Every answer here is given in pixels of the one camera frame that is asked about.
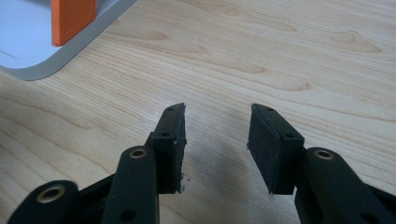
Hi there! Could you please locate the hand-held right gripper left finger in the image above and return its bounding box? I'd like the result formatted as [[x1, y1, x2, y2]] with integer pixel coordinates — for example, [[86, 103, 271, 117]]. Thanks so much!
[[145, 103, 188, 195]]

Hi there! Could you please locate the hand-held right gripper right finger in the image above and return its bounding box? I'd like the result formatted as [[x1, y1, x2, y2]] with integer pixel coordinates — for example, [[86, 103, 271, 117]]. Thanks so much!
[[247, 103, 305, 196]]

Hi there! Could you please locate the orange block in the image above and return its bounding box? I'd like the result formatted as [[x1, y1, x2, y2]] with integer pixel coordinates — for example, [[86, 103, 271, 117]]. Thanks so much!
[[50, 0, 97, 48]]

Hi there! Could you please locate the white board with grey rim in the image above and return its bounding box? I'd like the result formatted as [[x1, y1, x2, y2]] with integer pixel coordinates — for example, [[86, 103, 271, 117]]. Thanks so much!
[[0, 0, 138, 82]]

